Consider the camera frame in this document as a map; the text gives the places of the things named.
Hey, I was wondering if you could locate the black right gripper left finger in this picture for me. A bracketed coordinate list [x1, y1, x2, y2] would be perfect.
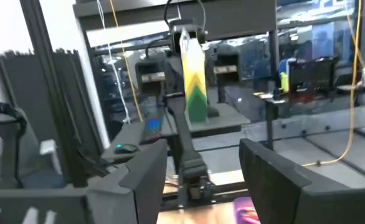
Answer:
[0, 138, 169, 224]

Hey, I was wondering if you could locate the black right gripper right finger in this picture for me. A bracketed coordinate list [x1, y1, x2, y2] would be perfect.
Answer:
[238, 138, 365, 224]

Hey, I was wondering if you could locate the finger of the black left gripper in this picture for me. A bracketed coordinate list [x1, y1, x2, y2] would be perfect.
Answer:
[207, 53, 242, 85]
[135, 55, 185, 94]

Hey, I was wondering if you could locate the yellow green crayon box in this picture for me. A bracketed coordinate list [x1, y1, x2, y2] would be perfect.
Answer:
[179, 27, 209, 124]

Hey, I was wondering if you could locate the black keyboard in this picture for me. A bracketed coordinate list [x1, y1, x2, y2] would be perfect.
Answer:
[140, 116, 166, 144]

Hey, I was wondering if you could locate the purple plastic pencil case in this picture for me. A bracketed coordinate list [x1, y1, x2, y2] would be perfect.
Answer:
[233, 195, 262, 224]

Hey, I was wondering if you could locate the black computer mouse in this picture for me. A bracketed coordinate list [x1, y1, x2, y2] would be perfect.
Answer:
[113, 142, 140, 156]

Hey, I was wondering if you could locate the yellow bottle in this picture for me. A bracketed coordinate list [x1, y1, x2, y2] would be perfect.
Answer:
[280, 72, 290, 93]

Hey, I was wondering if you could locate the black pegboard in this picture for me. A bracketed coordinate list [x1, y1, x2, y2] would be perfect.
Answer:
[288, 57, 339, 94]

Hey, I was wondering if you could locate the thin yellow hanging cable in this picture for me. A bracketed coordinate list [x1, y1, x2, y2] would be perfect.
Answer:
[109, 0, 144, 123]

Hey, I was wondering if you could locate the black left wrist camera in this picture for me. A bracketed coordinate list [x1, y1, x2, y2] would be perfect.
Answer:
[171, 24, 209, 45]

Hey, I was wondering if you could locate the white hanging cable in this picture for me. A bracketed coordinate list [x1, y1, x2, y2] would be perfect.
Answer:
[97, 0, 131, 124]

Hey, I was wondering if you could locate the yellow extension cable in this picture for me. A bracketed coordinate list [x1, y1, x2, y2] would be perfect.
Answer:
[303, 0, 363, 168]

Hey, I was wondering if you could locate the silver frame bracket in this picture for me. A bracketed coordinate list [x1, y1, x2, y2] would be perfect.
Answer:
[39, 139, 64, 175]

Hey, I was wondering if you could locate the black aluminium rig frame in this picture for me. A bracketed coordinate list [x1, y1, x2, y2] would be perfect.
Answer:
[19, 0, 252, 210]

